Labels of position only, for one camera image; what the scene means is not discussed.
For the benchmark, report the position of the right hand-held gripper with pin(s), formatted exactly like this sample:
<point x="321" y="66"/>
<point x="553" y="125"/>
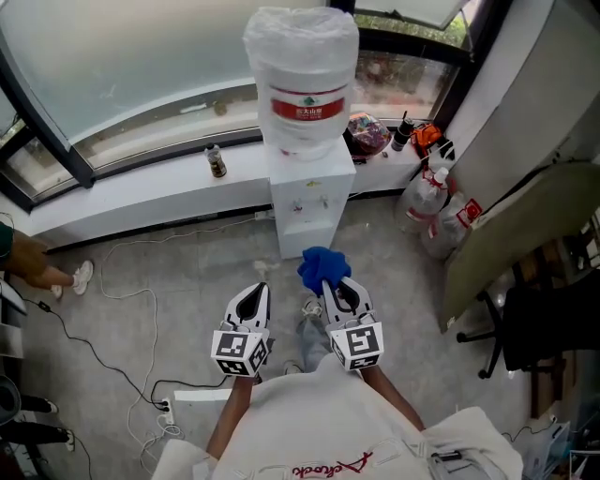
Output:
<point x="358" y="342"/>

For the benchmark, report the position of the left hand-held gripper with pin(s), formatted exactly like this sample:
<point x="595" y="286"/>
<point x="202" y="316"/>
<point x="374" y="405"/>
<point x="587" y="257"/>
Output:
<point x="229" y="347"/>

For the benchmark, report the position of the blue cloth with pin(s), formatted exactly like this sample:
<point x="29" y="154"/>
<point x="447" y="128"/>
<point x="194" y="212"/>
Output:
<point x="323" y="267"/>

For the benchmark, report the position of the white water dispenser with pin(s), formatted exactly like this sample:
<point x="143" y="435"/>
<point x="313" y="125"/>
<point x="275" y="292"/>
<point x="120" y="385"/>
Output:
<point x="309" y="173"/>

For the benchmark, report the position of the person's right forearm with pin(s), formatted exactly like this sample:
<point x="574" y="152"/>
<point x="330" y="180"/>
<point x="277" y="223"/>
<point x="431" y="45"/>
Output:
<point x="389" y="394"/>

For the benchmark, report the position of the person's left forearm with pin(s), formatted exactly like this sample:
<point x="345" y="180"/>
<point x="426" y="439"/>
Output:
<point x="232" y="412"/>

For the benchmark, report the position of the clear plastic jug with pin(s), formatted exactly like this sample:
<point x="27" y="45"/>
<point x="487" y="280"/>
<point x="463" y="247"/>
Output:
<point x="450" y="229"/>

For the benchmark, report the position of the plastic-wrapped water jug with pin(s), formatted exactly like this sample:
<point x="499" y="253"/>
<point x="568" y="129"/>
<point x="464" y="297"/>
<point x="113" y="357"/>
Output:
<point x="300" y="61"/>

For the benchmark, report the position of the person's blue jeans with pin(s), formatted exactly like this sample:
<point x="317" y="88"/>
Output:
<point x="311" y="342"/>

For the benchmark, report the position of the person's left shoe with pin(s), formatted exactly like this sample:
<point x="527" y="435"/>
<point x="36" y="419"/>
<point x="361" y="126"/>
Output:
<point x="293" y="368"/>

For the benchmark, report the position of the white floor tape strip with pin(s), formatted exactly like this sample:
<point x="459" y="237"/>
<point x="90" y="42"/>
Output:
<point x="201" y="395"/>

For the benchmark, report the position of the person's white shirt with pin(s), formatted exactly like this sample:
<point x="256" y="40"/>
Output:
<point x="319" y="422"/>

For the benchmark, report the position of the empty jug with white cap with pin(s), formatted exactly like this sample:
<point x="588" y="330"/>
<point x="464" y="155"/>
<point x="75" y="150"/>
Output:
<point x="422" y="201"/>

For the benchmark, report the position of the white power strip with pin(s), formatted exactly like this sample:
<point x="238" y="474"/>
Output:
<point x="166" y="410"/>

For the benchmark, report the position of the brown drink bottle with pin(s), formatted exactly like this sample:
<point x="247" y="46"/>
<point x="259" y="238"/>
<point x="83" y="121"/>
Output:
<point x="215" y="161"/>

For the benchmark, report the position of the white window sill ledge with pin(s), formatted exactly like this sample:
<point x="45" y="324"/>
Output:
<point x="140" y="197"/>

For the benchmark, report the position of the colourful plastic bag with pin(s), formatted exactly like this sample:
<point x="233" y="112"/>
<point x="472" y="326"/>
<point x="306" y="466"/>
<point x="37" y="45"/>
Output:
<point x="368" y="133"/>

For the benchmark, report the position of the black tumbler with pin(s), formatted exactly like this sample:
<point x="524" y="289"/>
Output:
<point x="402" y="133"/>

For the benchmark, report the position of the beige board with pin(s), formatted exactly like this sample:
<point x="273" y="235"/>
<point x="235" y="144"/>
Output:
<point x="515" y="234"/>

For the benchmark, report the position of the orange and black bag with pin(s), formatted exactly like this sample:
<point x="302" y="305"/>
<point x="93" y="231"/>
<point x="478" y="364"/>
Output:
<point x="426" y="138"/>

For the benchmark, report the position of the black office chair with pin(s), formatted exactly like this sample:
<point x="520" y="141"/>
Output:
<point x="548" y="323"/>

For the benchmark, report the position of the black framed window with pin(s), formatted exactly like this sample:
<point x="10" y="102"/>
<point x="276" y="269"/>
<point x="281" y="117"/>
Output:
<point x="70" y="150"/>

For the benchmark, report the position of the frosted white window blind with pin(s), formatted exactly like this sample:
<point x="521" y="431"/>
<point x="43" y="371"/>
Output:
<point x="140" y="56"/>

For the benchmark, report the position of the white wall socket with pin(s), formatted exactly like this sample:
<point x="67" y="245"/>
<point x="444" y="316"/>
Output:
<point x="264" y="215"/>

